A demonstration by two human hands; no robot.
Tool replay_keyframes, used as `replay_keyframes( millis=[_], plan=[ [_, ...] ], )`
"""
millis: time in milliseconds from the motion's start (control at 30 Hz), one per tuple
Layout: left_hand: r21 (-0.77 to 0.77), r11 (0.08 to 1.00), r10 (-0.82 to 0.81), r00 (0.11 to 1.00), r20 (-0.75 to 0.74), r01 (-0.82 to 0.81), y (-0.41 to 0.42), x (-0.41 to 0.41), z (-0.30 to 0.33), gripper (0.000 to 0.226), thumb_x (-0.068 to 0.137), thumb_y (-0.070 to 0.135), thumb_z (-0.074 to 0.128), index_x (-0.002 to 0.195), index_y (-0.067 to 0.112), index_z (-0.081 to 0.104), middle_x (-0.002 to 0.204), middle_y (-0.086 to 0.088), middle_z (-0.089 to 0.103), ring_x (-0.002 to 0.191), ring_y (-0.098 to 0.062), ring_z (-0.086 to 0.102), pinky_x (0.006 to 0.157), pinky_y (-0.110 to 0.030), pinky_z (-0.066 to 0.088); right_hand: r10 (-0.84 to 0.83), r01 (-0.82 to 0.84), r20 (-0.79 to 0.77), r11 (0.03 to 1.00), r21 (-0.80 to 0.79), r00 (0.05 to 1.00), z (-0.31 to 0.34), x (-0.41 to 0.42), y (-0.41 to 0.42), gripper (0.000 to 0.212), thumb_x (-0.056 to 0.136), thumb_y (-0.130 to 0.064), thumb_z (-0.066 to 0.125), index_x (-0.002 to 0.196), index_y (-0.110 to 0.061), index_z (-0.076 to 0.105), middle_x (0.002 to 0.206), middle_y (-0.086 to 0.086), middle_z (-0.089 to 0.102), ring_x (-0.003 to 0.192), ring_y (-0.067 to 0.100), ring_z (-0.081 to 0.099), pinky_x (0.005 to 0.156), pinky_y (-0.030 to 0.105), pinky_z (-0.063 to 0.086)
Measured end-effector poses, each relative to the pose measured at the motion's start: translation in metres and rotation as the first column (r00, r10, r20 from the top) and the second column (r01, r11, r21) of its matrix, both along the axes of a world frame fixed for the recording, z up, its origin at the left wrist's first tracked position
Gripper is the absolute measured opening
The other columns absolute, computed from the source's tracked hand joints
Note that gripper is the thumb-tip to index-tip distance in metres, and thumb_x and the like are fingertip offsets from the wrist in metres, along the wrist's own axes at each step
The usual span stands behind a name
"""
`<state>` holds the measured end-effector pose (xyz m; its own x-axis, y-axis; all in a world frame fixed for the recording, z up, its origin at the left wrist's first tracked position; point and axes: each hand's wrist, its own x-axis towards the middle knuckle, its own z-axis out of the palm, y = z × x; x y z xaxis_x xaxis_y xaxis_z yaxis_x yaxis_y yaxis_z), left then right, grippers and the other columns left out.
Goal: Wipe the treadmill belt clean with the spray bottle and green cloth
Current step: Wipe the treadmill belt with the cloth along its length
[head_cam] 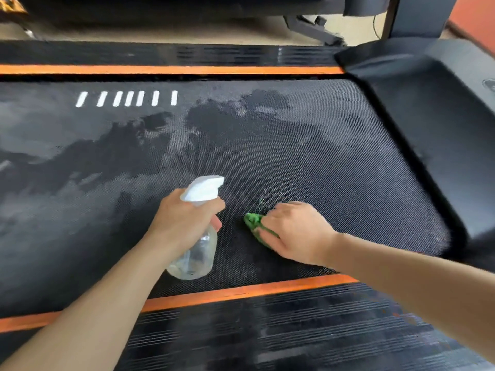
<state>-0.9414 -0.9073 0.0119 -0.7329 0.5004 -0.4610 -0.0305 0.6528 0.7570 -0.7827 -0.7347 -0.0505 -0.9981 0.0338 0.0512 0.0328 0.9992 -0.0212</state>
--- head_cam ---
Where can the green cloth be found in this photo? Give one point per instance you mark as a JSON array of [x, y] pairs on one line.
[[253, 221]]

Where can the black orange-striped treadmill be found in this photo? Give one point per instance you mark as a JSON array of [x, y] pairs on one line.
[[270, 150], [154, 7]]

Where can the person's left hand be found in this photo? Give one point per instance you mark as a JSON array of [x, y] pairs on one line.
[[181, 224]]

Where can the orange panel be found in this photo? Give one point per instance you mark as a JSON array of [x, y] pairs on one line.
[[475, 15]]

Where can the person's right hand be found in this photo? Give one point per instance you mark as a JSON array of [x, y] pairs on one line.
[[305, 235]]

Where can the clear spray bottle white trigger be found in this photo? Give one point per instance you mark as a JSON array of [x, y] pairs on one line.
[[193, 262]]

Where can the person's left forearm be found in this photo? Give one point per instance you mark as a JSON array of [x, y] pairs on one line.
[[89, 312]]

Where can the person's right forearm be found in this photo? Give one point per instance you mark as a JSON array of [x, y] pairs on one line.
[[425, 285]]

